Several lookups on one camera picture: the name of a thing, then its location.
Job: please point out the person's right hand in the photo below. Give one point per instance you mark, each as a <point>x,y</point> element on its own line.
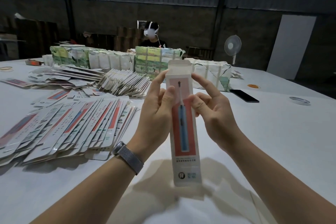
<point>218,119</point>

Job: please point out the person's left hand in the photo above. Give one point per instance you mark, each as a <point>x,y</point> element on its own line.
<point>155,121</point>

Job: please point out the fanned stack of white cartons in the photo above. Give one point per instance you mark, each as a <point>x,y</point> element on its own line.
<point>123,83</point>

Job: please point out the white toothbrush carton box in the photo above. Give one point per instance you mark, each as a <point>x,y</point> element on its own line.
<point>183,163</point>

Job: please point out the pile of cartons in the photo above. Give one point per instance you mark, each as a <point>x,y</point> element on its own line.
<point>63,126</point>

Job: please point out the person's left forearm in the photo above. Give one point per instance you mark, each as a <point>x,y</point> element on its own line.
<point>84,195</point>

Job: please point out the person's right forearm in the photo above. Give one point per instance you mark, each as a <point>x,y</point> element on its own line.
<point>278,184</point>

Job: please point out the black smartphone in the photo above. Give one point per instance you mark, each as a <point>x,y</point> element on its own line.
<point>244,96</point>

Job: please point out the grey band wristwatch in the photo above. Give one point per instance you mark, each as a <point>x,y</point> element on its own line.
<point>128,157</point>

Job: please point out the small orange tape roll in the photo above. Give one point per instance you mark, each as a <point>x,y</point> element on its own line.
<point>253,85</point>

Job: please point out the small white paper stack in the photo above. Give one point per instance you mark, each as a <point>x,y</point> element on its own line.
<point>237,74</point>

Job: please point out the green printed wrapped bundle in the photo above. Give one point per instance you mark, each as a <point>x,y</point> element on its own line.
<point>152,61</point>

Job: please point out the dark wooden chair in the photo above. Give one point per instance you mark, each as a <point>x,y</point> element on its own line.
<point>199,52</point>

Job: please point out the white standing fan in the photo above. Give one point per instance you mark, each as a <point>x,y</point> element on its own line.
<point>233,45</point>

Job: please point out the white tape roll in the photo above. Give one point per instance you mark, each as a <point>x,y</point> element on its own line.
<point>291,100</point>

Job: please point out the stack of brown cartons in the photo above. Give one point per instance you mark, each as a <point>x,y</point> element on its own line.
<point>127,38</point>

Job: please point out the row of white wrapped bundles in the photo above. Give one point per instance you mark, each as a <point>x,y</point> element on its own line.
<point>89,57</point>

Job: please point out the white board panel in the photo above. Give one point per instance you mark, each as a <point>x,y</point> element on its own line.
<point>291,47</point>

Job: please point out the small red tape roll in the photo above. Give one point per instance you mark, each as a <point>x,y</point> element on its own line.
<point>33,62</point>

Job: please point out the white head-mounted camera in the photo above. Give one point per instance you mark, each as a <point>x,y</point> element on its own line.
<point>150,31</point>

